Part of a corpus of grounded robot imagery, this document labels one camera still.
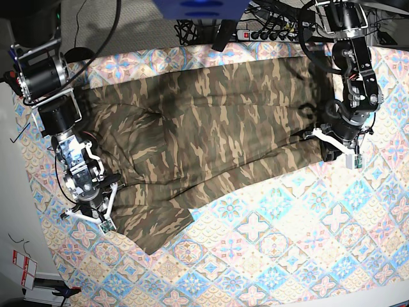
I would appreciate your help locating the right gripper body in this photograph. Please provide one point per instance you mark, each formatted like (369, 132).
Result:
(93, 193)

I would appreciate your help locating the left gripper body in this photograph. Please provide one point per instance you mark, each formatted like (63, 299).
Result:
(343, 129)

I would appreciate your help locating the camouflage T-shirt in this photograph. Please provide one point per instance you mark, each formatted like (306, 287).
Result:
(183, 139)

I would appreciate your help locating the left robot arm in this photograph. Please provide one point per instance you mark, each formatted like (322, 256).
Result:
(350, 54)

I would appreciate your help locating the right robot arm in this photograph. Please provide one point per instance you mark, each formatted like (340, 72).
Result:
(43, 81)

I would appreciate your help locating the black allen key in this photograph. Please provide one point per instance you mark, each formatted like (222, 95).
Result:
(20, 133)

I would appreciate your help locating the red white label card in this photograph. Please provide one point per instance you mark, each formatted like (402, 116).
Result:
(26, 269)

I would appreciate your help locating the patterned tile tablecloth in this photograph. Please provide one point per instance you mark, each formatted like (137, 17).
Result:
(319, 232)

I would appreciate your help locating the blue orange bottom clamp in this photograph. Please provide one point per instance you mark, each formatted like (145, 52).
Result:
(65, 292)

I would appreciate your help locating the red black clamp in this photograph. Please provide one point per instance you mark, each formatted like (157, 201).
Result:
(10, 78)

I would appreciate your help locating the white power strip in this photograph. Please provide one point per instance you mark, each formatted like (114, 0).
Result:
(246, 35)

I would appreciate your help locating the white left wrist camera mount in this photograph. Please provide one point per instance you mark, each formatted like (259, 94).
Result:
(353, 158)

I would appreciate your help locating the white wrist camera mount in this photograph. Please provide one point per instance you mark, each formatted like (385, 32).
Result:
(100, 216)
(353, 158)

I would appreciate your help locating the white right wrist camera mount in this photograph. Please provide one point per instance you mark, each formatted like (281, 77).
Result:
(100, 216)

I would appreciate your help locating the black wire basket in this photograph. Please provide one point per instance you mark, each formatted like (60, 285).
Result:
(187, 32)

